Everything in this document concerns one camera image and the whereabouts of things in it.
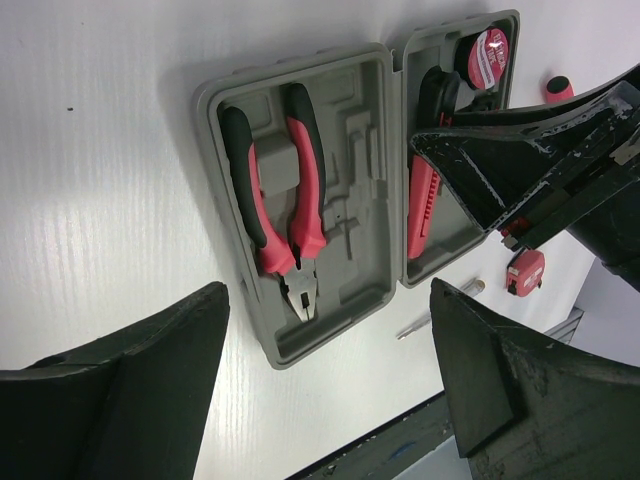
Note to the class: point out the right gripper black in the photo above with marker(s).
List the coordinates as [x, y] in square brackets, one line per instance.
[531, 174]

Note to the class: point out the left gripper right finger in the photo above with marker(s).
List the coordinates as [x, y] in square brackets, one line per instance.
[526, 406]

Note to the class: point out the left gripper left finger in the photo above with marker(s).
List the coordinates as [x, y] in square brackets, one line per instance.
[129, 405]

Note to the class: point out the red utility knife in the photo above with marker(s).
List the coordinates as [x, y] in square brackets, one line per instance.
[436, 106]

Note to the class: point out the grey plastic tool case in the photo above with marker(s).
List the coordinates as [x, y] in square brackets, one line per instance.
[365, 99]

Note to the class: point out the red black pliers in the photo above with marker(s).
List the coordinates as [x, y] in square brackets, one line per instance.
[280, 187]

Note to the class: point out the red tape measure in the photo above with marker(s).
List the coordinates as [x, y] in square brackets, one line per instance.
[524, 273]

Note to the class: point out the red black screwdriver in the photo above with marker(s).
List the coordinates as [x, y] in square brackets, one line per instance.
[558, 89]

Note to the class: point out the clear test screwdriver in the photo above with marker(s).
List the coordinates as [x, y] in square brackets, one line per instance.
[443, 292]

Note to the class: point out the red electrical tape roll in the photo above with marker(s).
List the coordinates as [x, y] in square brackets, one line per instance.
[481, 59]

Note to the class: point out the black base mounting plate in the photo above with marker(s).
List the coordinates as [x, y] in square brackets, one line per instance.
[417, 444]

